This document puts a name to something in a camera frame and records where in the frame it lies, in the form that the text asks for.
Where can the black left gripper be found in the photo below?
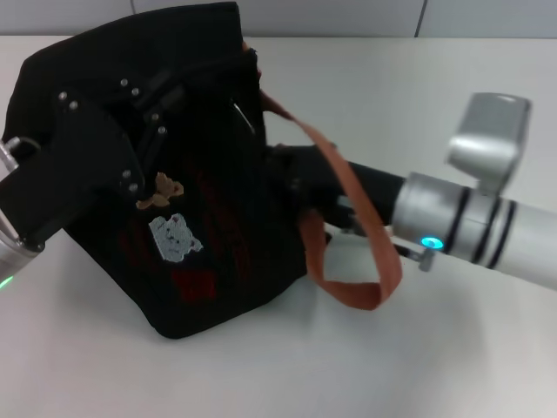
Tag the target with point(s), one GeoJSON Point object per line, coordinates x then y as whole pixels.
{"type": "Point", "coordinates": [78, 165]}

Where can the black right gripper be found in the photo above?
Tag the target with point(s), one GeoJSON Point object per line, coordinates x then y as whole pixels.
{"type": "Point", "coordinates": [378, 191]}

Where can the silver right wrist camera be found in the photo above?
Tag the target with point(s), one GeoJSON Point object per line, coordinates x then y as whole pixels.
{"type": "Point", "coordinates": [491, 139]}

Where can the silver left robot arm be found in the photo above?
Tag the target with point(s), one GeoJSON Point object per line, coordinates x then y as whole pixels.
{"type": "Point", "coordinates": [8, 261]}

